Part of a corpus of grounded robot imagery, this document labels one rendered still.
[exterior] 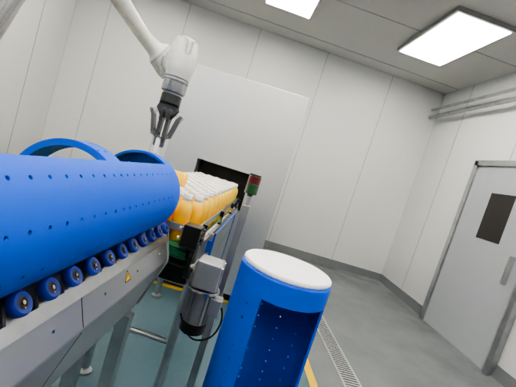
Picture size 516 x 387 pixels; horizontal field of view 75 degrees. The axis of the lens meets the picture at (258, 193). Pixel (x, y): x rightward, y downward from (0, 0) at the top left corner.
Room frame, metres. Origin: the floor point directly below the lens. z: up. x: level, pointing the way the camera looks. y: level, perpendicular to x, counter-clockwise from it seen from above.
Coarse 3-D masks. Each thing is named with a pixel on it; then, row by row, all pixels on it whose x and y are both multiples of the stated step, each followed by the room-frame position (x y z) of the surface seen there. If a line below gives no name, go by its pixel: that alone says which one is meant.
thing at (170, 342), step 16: (192, 256) 1.33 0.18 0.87; (160, 272) 1.51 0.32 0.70; (176, 272) 1.57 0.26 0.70; (160, 288) 2.75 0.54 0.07; (176, 320) 1.64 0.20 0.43; (144, 336) 1.65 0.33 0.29; (160, 336) 1.66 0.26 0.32; (176, 336) 1.65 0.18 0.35; (160, 368) 1.64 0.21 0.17; (160, 384) 1.64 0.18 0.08
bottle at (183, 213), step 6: (186, 198) 1.39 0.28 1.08; (180, 204) 1.38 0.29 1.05; (186, 204) 1.38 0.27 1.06; (192, 204) 1.40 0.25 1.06; (180, 210) 1.37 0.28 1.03; (186, 210) 1.37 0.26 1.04; (192, 210) 1.41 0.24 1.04; (174, 216) 1.38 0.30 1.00; (180, 216) 1.37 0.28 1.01; (186, 216) 1.38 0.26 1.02; (180, 222) 1.37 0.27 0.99; (186, 222) 1.38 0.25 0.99; (174, 234) 1.37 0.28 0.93; (180, 234) 1.38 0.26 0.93; (174, 240) 1.37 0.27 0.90
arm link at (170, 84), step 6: (168, 78) 1.23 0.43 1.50; (174, 78) 1.22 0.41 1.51; (162, 84) 1.24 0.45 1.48; (168, 84) 1.22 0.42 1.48; (174, 84) 1.22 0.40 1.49; (180, 84) 1.23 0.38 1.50; (186, 84) 1.26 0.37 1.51; (168, 90) 1.23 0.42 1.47; (174, 90) 1.23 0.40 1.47; (180, 90) 1.24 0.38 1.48; (186, 90) 1.27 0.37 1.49; (180, 96) 1.27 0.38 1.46
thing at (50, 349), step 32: (96, 256) 0.91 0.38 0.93; (160, 256) 1.23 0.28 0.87; (32, 288) 0.66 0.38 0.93; (96, 288) 0.78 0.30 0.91; (128, 288) 0.95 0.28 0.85; (0, 320) 0.53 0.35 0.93; (64, 320) 0.65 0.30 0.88; (96, 320) 0.78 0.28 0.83; (0, 352) 0.50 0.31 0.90; (32, 352) 0.56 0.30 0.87; (64, 352) 0.70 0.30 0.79; (0, 384) 0.49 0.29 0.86; (32, 384) 0.62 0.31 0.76
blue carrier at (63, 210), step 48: (48, 144) 0.75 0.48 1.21; (96, 144) 0.81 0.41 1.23; (0, 192) 0.42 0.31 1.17; (48, 192) 0.51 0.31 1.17; (96, 192) 0.64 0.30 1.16; (144, 192) 0.88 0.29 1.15; (0, 240) 0.41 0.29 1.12; (48, 240) 0.50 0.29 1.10; (96, 240) 0.67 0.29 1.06; (0, 288) 0.44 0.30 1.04
